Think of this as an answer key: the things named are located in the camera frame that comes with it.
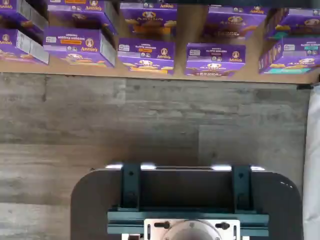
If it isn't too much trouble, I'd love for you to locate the wooden shelf board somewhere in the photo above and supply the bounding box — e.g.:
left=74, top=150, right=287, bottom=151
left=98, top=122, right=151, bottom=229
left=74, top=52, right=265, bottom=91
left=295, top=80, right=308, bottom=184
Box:
left=0, top=0, right=320, bottom=85

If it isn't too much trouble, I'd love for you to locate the grey white curtain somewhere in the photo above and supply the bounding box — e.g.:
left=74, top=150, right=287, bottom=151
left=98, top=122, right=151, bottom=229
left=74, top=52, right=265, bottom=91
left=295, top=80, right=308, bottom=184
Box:
left=301, top=83, right=320, bottom=240

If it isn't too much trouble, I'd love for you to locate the purple Annie's snack box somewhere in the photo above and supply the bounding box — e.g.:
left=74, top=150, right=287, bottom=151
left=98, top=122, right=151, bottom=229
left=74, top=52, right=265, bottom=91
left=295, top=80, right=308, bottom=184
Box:
left=46, top=0, right=119, bottom=36
left=264, top=7, right=320, bottom=41
left=201, top=5, right=270, bottom=41
left=119, top=2, right=179, bottom=41
left=258, top=36, right=320, bottom=75
left=116, top=37, right=176, bottom=76
left=0, top=28, right=50, bottom=66
left=184, top=42, right=247, bottom=78
left=0, top=0, right=50, bottom=46
left=42, top=26, right=118, bottom=69

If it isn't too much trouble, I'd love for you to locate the teal metal mounting frame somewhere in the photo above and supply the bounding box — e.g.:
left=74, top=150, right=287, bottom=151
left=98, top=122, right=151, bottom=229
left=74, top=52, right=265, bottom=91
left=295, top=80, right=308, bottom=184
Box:
left=106, top=163, right=270, bottom=237

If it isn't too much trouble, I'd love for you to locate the white metal mounting plate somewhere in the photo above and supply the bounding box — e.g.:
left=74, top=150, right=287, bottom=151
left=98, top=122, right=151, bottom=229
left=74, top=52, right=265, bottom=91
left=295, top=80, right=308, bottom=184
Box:
left=143, top=218, right=241, bottom=240

